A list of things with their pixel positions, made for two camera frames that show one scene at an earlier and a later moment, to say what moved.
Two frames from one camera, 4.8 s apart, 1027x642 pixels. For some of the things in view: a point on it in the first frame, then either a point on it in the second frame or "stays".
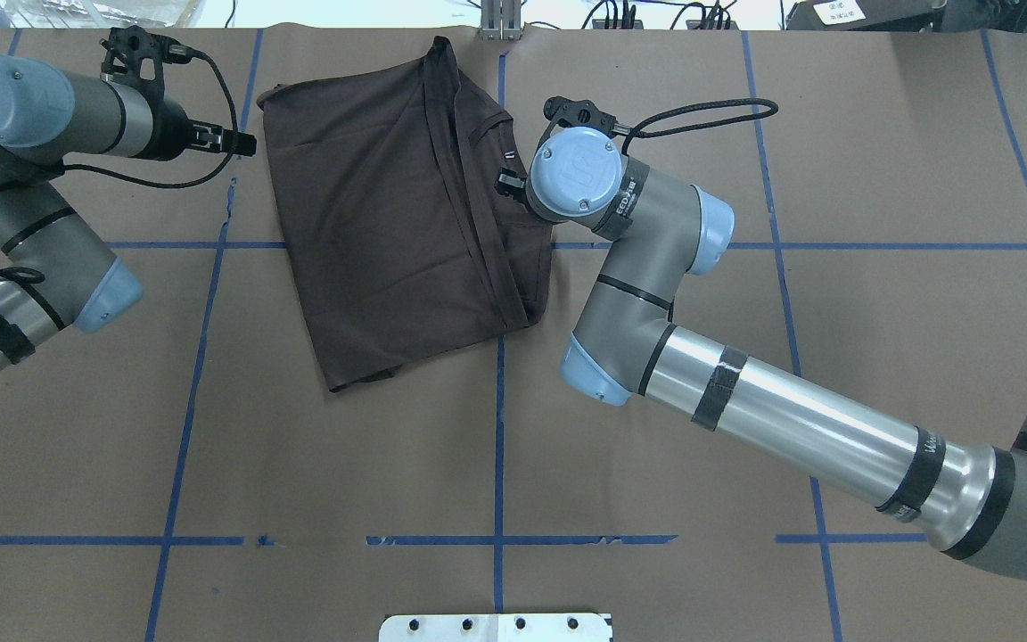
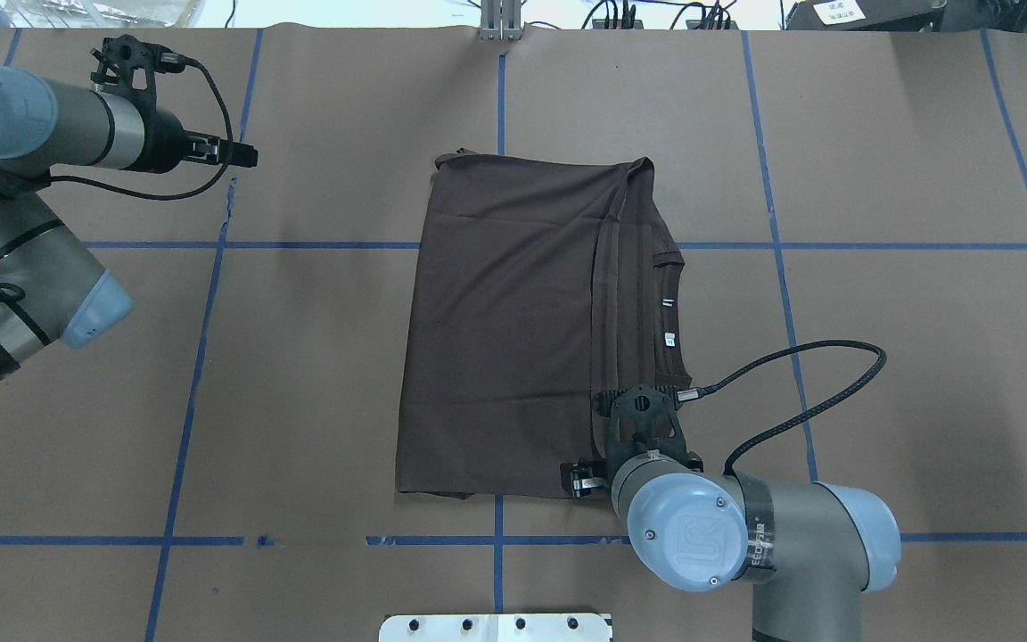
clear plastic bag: (97, 13) stays
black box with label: (866, 15) stays
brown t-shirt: (388, 178) -> (538, 283)
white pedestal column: (495, 628) stays
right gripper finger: (511, 183) -> (615, 452)
